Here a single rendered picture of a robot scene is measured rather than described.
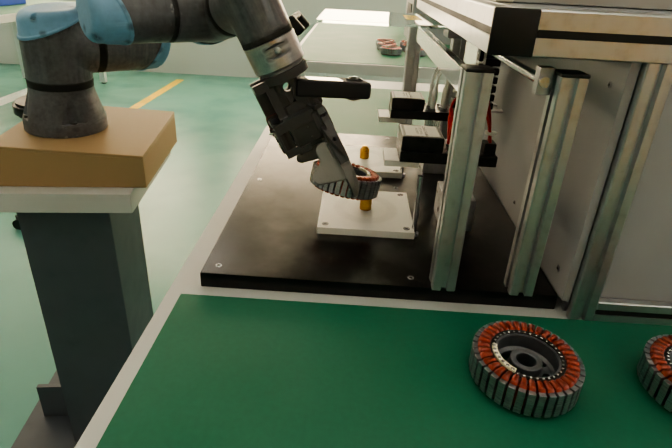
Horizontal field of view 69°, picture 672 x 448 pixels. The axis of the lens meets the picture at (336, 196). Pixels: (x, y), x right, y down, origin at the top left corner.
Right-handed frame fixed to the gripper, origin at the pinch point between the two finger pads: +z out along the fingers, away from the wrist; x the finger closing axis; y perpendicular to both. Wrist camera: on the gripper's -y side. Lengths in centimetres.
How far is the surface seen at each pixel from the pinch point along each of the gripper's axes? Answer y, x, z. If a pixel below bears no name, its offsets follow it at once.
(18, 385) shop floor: 103, -65, 39
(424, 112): -21.8, -15.4, 2.0
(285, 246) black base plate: 13.4, 6.7, 2.0
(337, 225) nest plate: 5.0, 4.3, 4.3
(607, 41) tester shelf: -24.7, 29.7, -13.5
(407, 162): -8.8, 5.0, 0.0
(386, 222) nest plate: -2.2, 4.9, 7.6
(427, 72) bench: -77, -139, 34
